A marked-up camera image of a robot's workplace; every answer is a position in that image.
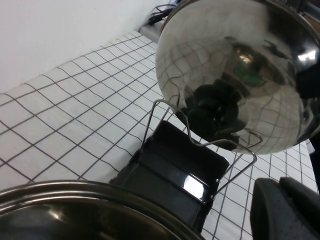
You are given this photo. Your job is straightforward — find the white black grid tablecloth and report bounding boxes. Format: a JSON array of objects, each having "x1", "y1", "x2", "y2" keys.
[{"x1": 0, "y1": 31, "x2": 320, "y2": 240}]

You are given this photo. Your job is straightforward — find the black tray wire lid rack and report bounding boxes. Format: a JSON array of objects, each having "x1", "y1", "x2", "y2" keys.
[{"x1": 108, "y1": 98, "x2": 258, "y2": 233}]

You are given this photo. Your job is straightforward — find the stainless steel pot black handles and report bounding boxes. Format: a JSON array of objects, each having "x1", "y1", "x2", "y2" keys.
[{"x1": 0, "y1": 179, "x2": 204, "y2": 240}]

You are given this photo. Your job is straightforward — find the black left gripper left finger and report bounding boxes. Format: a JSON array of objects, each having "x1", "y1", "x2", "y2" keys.
[{"x1": 250, "y1": 176, "x2": 320, "y2": 240}]

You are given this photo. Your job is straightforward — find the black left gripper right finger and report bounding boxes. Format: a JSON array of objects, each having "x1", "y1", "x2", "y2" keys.
[{"x1": 296, "y1": 71, "x2": 320, "y2": 101}]

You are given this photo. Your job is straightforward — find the steel pot lid black knob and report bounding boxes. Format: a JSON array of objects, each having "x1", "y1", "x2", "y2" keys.
[{"x1": 154, "y1": 0, "x2": 320, "y2": 157}]

